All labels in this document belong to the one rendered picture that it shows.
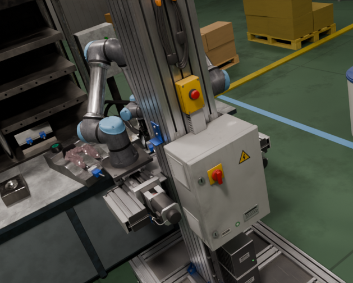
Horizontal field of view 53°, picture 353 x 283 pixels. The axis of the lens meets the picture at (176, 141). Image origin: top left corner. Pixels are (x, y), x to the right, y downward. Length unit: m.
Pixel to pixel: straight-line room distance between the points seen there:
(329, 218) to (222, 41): 3.49
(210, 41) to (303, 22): 1.47
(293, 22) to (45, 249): 4.68
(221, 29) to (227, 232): 4.26
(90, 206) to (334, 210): 1.72
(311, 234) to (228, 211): 1.22
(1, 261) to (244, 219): 1.50
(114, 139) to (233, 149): 0.62
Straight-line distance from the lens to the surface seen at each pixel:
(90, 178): 2.21
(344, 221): 2.79
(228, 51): 5.69
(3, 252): 2.45
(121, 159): 1.79
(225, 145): 1.38
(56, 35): 2.91
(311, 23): 6.12
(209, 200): 1.45
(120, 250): 2.69
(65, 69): 2.93
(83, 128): 1.85
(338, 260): 2.55
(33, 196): 2.40
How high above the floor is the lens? 1.96
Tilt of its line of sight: 29 degrees down
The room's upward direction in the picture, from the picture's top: 16 degrees counter-clockwise
